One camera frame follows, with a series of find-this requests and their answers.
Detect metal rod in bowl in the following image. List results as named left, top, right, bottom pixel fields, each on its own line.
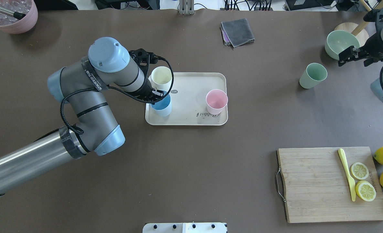
left=0, top=6, right=26, bottom=20

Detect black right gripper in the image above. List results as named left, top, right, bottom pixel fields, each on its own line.
left=338, top=8, right=383, bottom=67

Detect green bowl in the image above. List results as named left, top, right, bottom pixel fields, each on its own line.
left=324, top=30, right=361, bottom=60

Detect upper lemon slice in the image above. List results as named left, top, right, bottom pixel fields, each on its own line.
left=350, top=162, right=369, bottom=180

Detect wooden cup rack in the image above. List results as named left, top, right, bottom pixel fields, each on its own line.
left=334, top=0, right=383, bottom=46

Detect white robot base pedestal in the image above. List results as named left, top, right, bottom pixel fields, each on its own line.
left=142, top=222, right=228, bottom=233

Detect green cup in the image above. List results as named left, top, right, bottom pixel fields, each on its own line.
left=299, top=62, right=328, bottom=89

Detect beige rabbit tray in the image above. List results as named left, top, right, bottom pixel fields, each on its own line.
left=144, top=72, right=228, bottom=126

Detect yellow plastic knife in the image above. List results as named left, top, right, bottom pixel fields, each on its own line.
left=338, top=148, right=356, bottom=202

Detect lower lemon slice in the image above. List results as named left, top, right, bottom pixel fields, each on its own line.
left=355, top=180, right=376, bottom=202

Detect purple cloth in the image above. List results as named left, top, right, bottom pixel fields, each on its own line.
left=220, top=28, right=231, bottom=46

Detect wooden cutting board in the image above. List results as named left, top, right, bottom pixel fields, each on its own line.
left=277, top=147, right=383, bottom=224

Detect blue cup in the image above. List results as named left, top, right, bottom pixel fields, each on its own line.
left=148, top=94, right=172, bottom=117

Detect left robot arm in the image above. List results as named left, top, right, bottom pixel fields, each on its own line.
left=0, top=37, right=168, bottom=197

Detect pink cup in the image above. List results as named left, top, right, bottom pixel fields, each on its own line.
left=206, top=89, right=228, bottom=115

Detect lemon slice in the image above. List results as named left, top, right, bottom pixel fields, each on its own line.
left=350, top=162, right=369, bottom=180
left=355, top=180, right=376, bottom=202

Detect pink bowl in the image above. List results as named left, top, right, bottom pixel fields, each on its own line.
left=0, top=0, right=38, bottom=34

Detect cream white cup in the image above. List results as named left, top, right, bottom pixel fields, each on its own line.
left=149, top=66, right=172, bottom=92

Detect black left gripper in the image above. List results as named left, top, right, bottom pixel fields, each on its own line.
left=128, top=49, right=164, bottom=101

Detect grey cloth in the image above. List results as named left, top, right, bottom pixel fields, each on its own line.
left=220, top=18, right=255, bottom=48

